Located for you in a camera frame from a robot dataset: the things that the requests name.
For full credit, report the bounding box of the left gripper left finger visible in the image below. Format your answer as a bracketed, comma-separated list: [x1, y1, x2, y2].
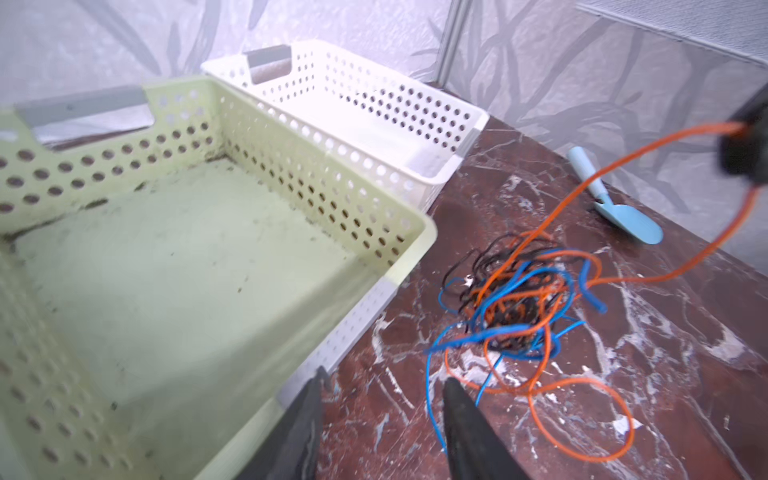
[236, 367, 330, 479]

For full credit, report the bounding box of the blue cable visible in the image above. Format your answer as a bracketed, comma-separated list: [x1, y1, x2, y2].
[424, 248, 608, 452]

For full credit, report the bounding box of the orange cable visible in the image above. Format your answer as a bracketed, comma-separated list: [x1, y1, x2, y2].
[443, 121, 761, 464]

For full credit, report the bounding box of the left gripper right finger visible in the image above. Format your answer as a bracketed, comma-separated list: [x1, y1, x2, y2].
[443, 378, 530, 480]

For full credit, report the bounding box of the black cable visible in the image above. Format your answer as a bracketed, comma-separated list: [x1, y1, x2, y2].
[442, 232, 571, 352]

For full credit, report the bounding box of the middle light green basket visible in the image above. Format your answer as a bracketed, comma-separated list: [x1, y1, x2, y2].
[0, 76, 438, 480]

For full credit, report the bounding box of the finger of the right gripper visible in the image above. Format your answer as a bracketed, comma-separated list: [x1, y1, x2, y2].
[719, 85, 767, 185]

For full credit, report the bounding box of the white perforated plastic basket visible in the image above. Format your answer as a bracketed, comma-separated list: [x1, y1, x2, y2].
[200, 39, 491, 409]

